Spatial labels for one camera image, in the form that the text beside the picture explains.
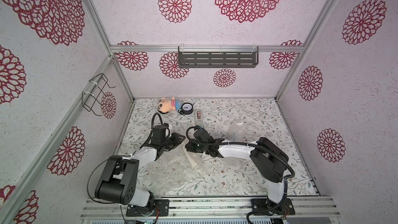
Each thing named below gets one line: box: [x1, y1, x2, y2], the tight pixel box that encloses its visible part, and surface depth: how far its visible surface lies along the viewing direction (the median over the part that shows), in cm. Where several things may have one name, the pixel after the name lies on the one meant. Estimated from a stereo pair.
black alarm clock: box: [177, 102, 194, 115], surface depth 114 cm
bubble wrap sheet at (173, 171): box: [147, 143, 207, 198], surface depth 85 cm
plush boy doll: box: [157, 96, 182, 114], surface depth 108 cm
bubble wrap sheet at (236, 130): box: [226, 120, 246, 142], surface depth 97 cm
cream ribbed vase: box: [182, 143, 203, 170], surface depth 85 cm
